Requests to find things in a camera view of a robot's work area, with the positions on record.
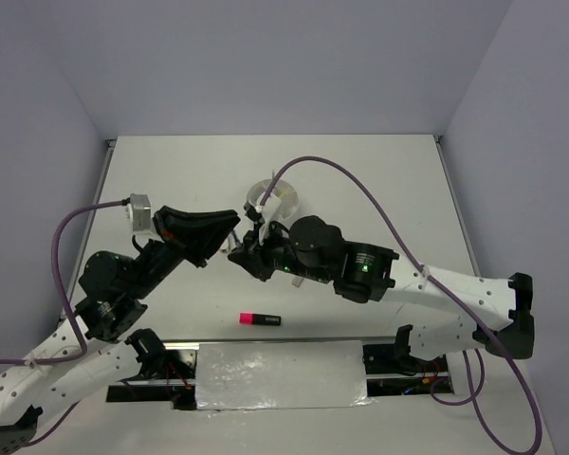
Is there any silver foil taped panel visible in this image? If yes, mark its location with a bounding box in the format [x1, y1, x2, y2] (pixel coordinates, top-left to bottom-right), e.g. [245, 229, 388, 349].
[195, 340, 371, 410]

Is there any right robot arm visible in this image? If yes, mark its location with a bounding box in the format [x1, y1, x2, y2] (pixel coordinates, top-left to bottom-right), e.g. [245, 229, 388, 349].
[228, 216, 535, 371]

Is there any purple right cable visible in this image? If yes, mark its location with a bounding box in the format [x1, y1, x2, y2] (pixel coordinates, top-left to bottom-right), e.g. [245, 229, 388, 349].
[260, 155, 544, 454]

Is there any pink capped black highlighter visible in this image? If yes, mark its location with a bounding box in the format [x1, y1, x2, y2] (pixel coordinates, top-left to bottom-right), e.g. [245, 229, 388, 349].
[239, 313, 282, 326]

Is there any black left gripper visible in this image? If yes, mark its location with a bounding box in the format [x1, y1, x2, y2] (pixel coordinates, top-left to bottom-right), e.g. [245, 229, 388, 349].
[133, 206, 246, 299]

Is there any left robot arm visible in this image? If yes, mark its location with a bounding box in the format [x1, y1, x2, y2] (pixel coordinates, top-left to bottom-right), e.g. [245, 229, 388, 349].
[0, 194, 240, 454]

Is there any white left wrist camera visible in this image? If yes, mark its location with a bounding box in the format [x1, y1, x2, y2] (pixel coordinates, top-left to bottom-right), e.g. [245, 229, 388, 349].
[125, 193, 154, 235]

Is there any white round compartment organizer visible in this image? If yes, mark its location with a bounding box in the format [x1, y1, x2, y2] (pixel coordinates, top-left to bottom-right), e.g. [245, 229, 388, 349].
[246, 179, 300, 225]

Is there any blue clear pen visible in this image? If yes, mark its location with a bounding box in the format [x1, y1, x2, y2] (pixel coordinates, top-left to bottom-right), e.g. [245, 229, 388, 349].
[230, 230, 242, 248]

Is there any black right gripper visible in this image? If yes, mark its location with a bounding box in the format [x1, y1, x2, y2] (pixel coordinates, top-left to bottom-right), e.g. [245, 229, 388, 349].
[228, 212, 332, 281]

